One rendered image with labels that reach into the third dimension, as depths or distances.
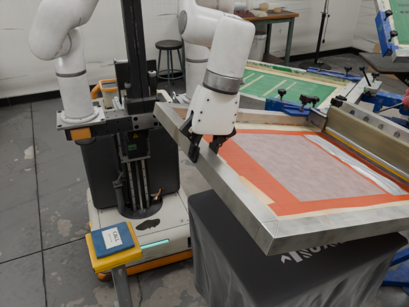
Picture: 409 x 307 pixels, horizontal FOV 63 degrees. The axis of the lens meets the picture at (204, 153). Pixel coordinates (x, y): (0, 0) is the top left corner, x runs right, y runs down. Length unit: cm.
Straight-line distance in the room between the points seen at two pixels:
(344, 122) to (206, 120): 60
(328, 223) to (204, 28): 43
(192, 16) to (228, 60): 12
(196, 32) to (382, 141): 65
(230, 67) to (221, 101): 7
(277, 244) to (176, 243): 145
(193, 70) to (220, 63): 59
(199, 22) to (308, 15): 526
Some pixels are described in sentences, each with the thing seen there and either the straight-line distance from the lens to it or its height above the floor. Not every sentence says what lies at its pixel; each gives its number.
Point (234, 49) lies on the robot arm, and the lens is 65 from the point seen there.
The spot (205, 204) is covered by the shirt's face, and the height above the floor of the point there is 95.
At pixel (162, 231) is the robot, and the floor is 28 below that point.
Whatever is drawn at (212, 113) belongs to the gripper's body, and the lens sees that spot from 69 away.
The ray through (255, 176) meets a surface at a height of 120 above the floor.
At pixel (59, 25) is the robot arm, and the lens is 103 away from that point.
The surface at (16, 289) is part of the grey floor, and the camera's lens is 230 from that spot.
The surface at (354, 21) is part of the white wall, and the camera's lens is 666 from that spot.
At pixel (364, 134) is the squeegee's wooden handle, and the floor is 116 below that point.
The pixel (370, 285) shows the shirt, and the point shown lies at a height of 79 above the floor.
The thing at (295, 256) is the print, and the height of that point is 95.
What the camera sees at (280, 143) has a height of 114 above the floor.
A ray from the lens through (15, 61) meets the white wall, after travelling 454.
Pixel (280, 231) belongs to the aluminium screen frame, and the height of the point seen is 126.
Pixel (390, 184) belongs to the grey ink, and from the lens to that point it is 102.
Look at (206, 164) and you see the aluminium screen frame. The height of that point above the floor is 126.
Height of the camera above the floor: 165
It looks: 32 degrees down
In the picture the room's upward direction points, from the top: straight up
